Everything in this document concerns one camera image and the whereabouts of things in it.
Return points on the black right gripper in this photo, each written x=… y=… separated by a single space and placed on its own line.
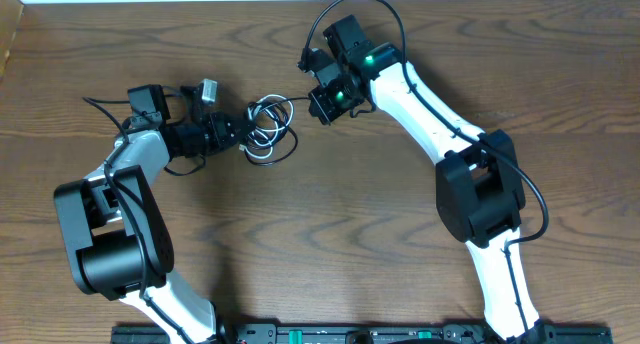
x=320 y=107

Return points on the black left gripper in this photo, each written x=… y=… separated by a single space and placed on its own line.
x=220 y=134

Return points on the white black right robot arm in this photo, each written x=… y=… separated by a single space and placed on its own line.
x=479 y=185

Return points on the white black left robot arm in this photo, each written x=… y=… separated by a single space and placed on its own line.
x=116 y=240

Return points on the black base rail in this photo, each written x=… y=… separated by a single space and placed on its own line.
x=462 y=332

